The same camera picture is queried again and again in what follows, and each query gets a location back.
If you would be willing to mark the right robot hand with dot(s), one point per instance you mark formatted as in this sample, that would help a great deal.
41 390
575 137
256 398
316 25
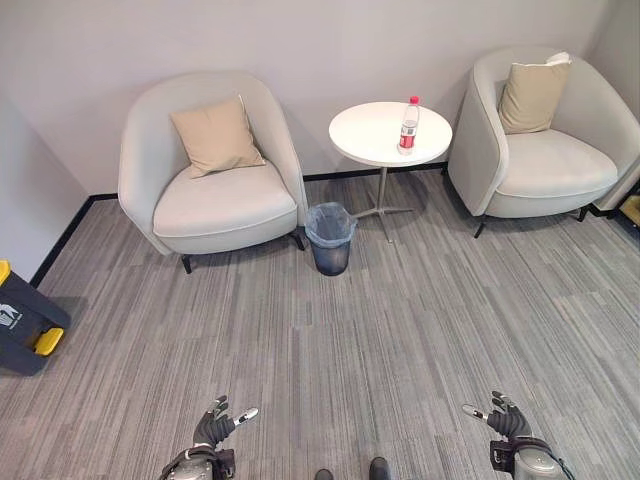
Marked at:
506 419

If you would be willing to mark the small dark mesh bin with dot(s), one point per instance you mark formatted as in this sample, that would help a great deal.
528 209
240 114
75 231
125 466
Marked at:
330 252

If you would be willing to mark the beige square cushion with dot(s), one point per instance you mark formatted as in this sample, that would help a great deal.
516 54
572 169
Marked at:
216 136
531 98

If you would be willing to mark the large grey yellow trash can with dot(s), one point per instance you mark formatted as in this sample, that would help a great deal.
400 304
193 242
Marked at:
25 325

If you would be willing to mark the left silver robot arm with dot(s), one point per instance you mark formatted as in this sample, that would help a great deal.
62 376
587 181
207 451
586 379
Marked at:
197 462

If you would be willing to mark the robot dark foot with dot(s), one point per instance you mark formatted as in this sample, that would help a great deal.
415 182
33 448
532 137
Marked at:
379 468
324 474

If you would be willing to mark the light grey armchair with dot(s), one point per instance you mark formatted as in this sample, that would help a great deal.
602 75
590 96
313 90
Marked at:
547 145
210 165

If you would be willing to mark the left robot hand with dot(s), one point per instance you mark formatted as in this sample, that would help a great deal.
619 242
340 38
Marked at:
216 426

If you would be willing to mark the yellow box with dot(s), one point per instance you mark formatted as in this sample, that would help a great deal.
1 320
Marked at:
631 209

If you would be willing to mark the robot right dark foot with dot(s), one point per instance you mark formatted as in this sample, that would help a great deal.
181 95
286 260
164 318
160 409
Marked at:
379 468

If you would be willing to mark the red-capped plastic water bottle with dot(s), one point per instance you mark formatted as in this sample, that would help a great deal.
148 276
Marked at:
409 129

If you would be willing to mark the robot left dark foot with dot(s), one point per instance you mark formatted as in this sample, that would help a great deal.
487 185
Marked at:
324 474

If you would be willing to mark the translucent blue bin bag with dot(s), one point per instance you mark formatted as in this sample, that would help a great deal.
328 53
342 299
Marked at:
329 222

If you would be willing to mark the round white tea table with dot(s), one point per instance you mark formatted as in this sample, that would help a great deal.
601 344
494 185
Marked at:
390 135

